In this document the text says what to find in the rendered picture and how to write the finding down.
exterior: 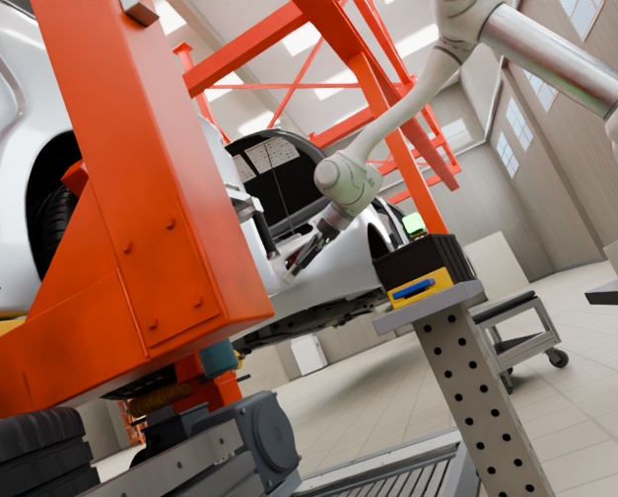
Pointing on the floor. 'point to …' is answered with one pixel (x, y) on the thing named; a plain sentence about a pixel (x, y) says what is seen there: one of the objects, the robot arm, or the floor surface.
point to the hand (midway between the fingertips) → (292, 273)
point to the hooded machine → (309, 354)
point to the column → (481, 405)
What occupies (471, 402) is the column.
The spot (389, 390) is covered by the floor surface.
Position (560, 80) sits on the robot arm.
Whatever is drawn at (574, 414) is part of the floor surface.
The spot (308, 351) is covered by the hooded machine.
